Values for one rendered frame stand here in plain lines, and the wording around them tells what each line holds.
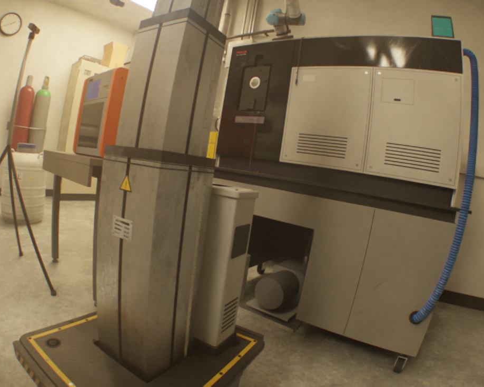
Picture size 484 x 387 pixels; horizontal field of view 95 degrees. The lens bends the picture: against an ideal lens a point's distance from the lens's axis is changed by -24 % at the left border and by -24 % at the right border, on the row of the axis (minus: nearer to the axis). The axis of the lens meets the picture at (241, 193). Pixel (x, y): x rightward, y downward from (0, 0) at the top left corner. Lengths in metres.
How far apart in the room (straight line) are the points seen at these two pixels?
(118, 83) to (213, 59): 0.79
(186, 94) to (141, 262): 0.33
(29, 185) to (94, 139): 1.49
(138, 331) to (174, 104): 0.45
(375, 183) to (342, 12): 2.02
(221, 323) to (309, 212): 0.67
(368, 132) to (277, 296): 0.89
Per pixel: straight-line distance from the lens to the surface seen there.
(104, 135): 1.34
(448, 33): 1.47
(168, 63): 0.57
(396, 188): 1.24
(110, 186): 0.61
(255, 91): 1.53
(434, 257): 1.16
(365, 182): 1.26
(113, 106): 1.36
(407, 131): 1.24
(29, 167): 2.81
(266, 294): 1.54
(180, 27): 0.59
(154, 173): 0.51
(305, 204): 1.23
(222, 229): 0.64
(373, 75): 1.33
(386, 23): 2.79
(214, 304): 0.70
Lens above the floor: 0.75
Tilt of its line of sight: 5 degrees down
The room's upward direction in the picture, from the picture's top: 8 degrees clockwise
